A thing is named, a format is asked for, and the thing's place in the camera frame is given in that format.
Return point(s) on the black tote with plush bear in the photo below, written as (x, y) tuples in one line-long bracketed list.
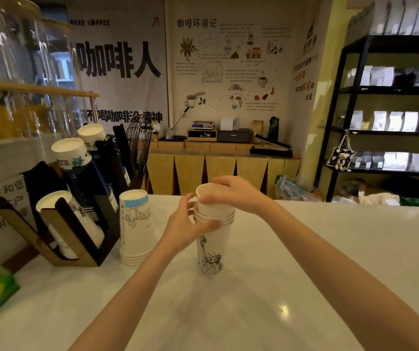
[(341, 157)]

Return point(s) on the white paper stand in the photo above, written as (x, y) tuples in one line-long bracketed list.
[(227, 124)]

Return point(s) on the person's right forearm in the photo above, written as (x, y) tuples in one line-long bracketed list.
[(341, 274)]

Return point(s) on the wooden shelf board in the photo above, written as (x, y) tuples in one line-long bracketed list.
[(34, 88)]

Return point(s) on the stack of blue-star paper cups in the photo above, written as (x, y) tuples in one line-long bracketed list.
[(71, 153)]

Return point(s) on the black metal shelf rack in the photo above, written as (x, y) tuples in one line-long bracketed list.
[(355, 105)]

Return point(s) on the black and wooden cup holder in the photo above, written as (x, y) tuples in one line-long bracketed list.
[(96, 219)]

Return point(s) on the small wooden box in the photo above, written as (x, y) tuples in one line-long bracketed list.
[(202, 135)]

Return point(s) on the black pouch with yellow print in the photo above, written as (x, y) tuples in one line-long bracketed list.
[(273, 128)]

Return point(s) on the black gooseneck stand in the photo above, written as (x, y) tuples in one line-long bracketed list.
[(175, 135)]

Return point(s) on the person's right thumb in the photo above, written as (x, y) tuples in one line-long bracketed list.
[(211, 199)]

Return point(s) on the white banner with black letters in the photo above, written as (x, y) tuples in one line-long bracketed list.
[(121, 65)]

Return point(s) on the row of coffee bags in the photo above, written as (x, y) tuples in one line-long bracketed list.
[(392, 121), (384, 76), (395, 16), (395, 160)]

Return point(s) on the white plastic bag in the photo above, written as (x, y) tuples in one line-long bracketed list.
[(379, 198)]

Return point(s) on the person's left forearm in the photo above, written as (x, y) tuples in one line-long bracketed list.
[(129, 296)]

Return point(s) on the stack of statue-print paper cups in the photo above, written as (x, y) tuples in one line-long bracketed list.
[(213, 252)]

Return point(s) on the wooden counter cabinet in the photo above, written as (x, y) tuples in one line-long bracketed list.
[(224, 168)]

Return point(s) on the person's left hand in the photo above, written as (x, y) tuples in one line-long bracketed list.
[(180, 230)]

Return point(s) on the black heat sealer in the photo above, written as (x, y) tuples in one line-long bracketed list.
[(271, 149)]

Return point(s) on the glass jar with yellow contents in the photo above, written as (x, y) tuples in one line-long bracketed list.
[(3, 118)]

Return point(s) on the stack of building-print paper cups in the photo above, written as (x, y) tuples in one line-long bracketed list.
[(135, 222)]

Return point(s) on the digital scale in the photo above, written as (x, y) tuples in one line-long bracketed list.
[(202, 125)]

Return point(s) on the stack of sketch-print paper cups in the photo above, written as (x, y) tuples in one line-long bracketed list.
[(85, 226)]

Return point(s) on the plain white paper cup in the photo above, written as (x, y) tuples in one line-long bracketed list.
[(216, 211)]

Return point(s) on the clear plastic bag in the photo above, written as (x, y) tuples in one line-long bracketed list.
[(293, 189)]

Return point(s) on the large clear glass jar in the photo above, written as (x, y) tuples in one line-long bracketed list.
[(10, 40)]

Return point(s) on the brown paper bag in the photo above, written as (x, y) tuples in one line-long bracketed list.
[(257, 128)]

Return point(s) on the grey printer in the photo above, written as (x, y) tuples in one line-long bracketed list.
[(234, 135)]

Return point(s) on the person's right hand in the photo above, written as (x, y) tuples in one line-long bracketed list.
[(240, 195)]

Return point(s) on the illustrated coffee poster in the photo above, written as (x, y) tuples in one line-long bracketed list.
[(227, 65)]

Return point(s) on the narrow poster with orange letters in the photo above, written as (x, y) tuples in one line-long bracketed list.
[(306, 62)]

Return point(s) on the white paper notice sign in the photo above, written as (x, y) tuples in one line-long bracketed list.
[(1, 211)]

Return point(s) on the person's left thumb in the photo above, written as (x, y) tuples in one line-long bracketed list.
[(207, 227)]

